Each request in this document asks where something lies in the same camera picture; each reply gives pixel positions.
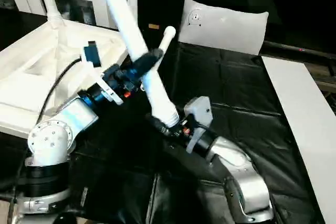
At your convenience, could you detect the white plastic table top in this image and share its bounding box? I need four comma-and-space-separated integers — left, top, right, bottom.
0, 22, 133, 141

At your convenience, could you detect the black work mat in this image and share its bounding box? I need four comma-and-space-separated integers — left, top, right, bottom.
0, 9, 326, 224

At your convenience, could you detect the white plastic bag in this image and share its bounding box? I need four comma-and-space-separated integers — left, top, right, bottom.
178, 0, 270, 56

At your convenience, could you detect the flat white board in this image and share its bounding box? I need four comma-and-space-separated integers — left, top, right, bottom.
261, 56, 336, 224

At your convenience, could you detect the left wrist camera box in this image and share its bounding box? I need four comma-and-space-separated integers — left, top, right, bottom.
80, 40, 122, 105

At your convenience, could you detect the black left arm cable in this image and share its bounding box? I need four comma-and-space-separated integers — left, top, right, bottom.
44, 59, 88, 121

